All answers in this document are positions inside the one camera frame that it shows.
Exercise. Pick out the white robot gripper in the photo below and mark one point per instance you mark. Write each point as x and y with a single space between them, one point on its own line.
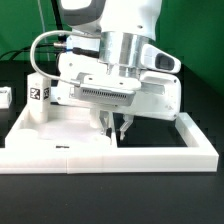
159 96

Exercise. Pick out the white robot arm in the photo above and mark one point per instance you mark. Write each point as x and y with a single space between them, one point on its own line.
124 27

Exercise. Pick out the white L-shaped obstacle fence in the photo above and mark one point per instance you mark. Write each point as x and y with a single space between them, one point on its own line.
197 155

